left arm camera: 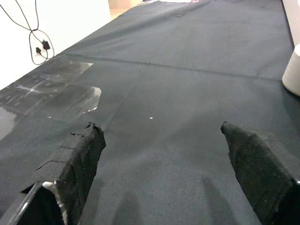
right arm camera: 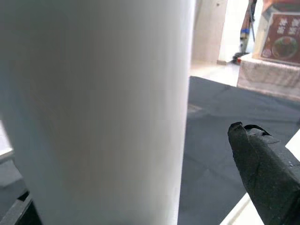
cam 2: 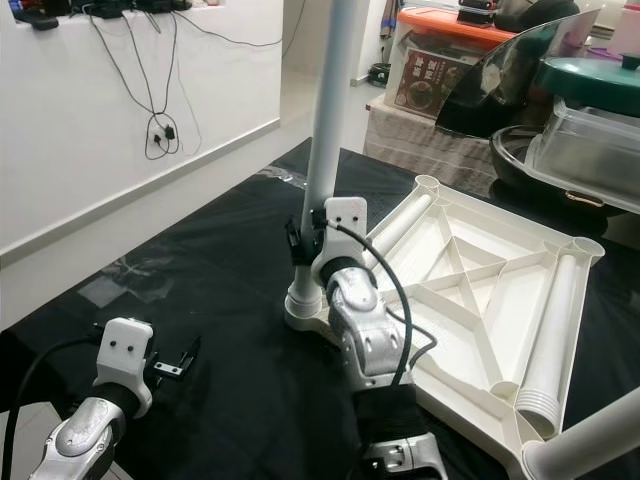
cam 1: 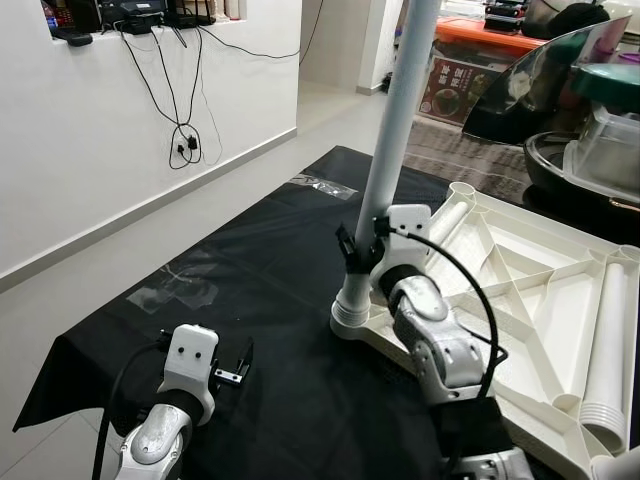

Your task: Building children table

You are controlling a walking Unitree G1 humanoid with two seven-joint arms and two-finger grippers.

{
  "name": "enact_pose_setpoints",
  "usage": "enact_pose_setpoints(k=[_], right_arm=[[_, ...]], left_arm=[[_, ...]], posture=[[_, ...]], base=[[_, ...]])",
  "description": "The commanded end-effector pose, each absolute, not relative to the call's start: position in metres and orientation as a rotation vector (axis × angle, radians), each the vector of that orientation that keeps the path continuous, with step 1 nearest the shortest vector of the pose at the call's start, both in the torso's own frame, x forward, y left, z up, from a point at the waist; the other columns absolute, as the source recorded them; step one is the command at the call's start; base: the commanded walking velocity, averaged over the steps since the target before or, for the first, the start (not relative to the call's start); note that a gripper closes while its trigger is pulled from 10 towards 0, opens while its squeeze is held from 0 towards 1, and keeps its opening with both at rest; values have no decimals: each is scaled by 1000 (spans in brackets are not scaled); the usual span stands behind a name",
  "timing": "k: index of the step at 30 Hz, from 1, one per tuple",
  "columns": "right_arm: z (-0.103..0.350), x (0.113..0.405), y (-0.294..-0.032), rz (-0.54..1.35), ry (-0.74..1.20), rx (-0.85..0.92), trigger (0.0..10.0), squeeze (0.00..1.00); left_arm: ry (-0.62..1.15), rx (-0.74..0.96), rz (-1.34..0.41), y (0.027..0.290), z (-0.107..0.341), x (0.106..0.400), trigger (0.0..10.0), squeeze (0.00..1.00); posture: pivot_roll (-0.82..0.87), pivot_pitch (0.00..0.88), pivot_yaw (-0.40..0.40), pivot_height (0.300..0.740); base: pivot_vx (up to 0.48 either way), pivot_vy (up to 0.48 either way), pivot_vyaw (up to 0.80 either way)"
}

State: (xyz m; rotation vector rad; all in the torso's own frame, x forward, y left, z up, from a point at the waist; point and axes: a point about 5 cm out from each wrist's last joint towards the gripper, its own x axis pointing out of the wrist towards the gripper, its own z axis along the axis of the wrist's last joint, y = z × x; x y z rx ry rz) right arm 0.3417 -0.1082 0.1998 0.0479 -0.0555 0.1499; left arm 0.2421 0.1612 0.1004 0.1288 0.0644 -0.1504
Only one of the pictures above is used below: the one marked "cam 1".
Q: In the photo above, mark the black antenna router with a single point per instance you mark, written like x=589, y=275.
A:
x=190, y=15

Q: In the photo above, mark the black remote control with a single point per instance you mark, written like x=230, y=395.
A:
x=72, y=38

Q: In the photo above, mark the black cloth bundle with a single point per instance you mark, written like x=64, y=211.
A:
x=578, y=20

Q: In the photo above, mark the beige cloth covered bench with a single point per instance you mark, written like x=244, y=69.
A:
x=450, y=150

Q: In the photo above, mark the black set-top box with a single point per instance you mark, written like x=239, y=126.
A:
x=130, y=12

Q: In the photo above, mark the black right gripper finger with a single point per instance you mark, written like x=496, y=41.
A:
x=343, y=245

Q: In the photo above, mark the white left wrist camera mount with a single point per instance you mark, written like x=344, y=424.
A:
x=190, y=360

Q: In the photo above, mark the black tablecloth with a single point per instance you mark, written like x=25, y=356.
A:
x=280, y=300

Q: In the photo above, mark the clear plastic container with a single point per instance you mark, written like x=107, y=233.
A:
x=610, y=155

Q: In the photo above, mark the red printed carton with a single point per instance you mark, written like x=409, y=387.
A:
x=455, y=90

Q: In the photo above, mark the black round wok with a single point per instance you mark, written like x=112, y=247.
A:
x=545, y=170

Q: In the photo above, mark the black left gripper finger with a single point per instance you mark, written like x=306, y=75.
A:
x=247, y=358

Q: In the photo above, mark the clear plastic bag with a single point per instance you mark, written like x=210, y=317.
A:
x=322, y=186
x=175, y=288

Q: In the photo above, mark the white plastic table leg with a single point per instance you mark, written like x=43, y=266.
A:
x=395, y=130
x=455, y=220
x=608, y=350
x=620, y=465

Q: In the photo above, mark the white plastic table top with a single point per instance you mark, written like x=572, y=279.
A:
x=540, y=300

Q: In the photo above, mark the clear storage box orange lid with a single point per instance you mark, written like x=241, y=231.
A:
x=480, y=30

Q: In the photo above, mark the black plug adapter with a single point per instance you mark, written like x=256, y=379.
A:
x=190, y=150

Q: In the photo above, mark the black kitchen appliance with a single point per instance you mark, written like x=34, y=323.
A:
x=505, y=14

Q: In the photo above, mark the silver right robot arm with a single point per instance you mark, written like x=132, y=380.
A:
x=440, y=340

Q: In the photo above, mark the green pot lid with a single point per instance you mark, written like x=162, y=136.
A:
x=615, y=85

